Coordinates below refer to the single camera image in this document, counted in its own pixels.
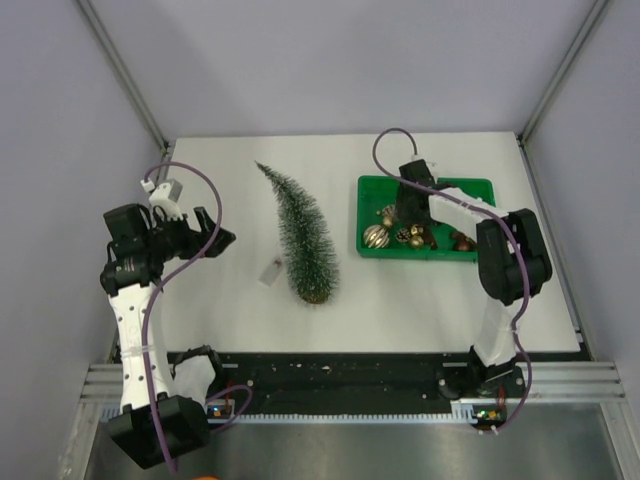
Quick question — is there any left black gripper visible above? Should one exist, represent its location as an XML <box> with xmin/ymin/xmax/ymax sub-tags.
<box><xmin>143</xmin><ymin>206</ymin><xmax>234</xmax><ymax>262</ymax></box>

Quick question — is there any small green christmas tree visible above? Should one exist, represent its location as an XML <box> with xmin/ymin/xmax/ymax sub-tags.
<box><xmin>256</xmin><ymin>162</ymin><xmax>340</xmax><ymax>306</ymax></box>

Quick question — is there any pine cone ornament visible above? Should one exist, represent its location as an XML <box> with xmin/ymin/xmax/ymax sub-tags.
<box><xmin>395</xmin><ymin>227</ymin><xmax>412</xmax><ymax>244</ymax></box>

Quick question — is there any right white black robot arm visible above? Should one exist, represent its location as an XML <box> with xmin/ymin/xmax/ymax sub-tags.
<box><xmin>395</xmin><ymin>159</ymin><xmax>553</xmax><ymax>400</ymax></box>

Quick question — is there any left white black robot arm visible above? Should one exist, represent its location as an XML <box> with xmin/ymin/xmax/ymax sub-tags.
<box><xmin>100</xmin><ymin>204</ymin><xmax>236</xmax><ymax>469</ymax></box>

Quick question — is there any small gold bauble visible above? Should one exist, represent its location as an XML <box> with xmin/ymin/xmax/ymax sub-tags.
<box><xmin>409</xmin><ymin>235</ymin><xmax>424</xmax><ymax>249</ymax></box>

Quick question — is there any green plastic tray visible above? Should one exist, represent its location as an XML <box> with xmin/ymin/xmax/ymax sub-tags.
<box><xmin>356</xmin><ymin>175</ymin><xmax>477</xmax><ymax>263</ymax></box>

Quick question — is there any large silver gold bauble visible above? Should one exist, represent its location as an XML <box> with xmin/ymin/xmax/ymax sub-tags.
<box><xmin>362</xmin><ymin>224</ymin><xmax>390</xmax><ymax>249</ymax></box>

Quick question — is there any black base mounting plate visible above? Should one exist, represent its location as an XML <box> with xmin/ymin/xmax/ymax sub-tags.
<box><xmin>207</xmin><ymin>353</ymin><xmax>524</xmax><ymax>416</ymax></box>

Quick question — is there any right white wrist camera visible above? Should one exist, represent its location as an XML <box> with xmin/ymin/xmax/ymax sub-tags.
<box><xmin>411</xmin><ymin>155</ymin><xmax>438</xmax><ymax>177</ymax></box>

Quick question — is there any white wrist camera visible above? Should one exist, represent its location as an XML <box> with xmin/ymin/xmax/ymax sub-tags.
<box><xmin>140</xmin><ymin>179</ymin><xmax>183</xmax><ymax>221</ymax></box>
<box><xmin>411</xmin><ymin>155</ymin><xmax>438</xmax><ymax>177</ymax></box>

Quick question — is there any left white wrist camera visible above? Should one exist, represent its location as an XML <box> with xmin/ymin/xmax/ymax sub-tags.
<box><xmin>140</xmin><ymin>179</ymin><xmax>183</xmax><ymax>221</ymax></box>

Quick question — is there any grey slotted cable duct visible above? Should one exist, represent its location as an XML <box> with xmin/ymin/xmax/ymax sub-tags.
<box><xmin>234</xmin><ymin>403</ymin><xmax>505</xmax><ymax>425</ymax></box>

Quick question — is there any left aluminium frame post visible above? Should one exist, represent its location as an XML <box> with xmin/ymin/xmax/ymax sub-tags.
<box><xmin>72</xmin><ymin>0</ymin><xmax>170</xmax><ymax>153</ymax></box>

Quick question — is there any aluminium frame post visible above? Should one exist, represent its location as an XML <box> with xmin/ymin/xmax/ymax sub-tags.
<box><xmin>517</xmin><ymin>0</ymin><xmax>614</xmax><ymax>148</ymax></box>
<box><xmin>72</xmin><ymin>0</ymin><xmax>170</xmax><ymax>153</ymax></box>

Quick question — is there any right aluminium frame post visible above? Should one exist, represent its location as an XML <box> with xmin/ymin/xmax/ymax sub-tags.
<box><xmin>517</xmin><ymin>0</ymin><xmax>614</xmax><ymax>148</ymax></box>

